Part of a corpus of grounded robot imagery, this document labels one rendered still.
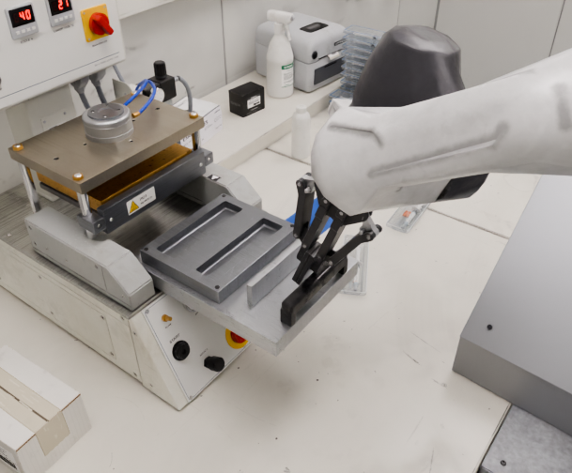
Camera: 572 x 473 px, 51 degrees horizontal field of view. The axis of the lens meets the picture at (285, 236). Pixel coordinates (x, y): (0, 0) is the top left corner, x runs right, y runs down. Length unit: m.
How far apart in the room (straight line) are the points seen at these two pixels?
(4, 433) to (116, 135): 0.48
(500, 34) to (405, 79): 2.71
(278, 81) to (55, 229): 1.00
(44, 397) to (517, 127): 0.80
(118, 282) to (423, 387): 0.54
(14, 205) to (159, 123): 0.35
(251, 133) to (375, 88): 1.08
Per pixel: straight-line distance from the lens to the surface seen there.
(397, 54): 0.62
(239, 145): 1.64
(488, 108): 0.44
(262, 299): 0.91
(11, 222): 1.23
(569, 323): 1.05
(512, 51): 3.32
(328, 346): 1.14
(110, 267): 0.95
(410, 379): 1.11
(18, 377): 1.06
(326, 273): 0.89
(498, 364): 1.08
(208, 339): 1.07
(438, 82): 0.61
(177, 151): 1.10
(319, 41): 1.90
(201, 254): 0.95
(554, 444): 1.10
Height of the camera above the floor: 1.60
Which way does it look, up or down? 38 degrees down
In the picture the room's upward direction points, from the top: straight up
